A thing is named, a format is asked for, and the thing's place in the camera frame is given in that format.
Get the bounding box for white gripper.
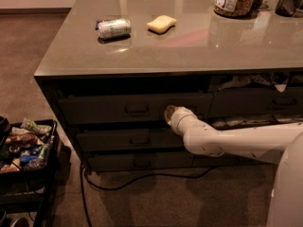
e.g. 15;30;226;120
164;105;203;136

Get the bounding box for grey drawer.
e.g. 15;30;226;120
58;93;212;124

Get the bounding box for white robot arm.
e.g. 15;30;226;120
164;105;303;227

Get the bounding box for middle left drawer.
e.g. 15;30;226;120
76;129;183;151

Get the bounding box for middle right drawer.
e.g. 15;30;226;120
209;113;303;130

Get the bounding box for bottom left drawer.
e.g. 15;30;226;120
88;151;193;172

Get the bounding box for top right drawer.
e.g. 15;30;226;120
208;87;303;117

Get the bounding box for grey counter cabinet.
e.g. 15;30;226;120
35;0;303;172

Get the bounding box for yellow sponge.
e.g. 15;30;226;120
147;15;177;34

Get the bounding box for silver green soda can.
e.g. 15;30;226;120
96;18;131;40

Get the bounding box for green snack packet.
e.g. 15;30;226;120
21;117;52;135

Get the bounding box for black snack tray cart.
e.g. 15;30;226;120
0;117;60;227

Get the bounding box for blue snack packet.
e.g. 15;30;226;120
20;155;37;165

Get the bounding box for dark metal appliance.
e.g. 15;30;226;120
275;0;301;17

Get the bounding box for silver drawer handle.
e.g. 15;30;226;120
125;104;149;114

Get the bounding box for black floor cable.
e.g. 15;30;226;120
79;163;219;227

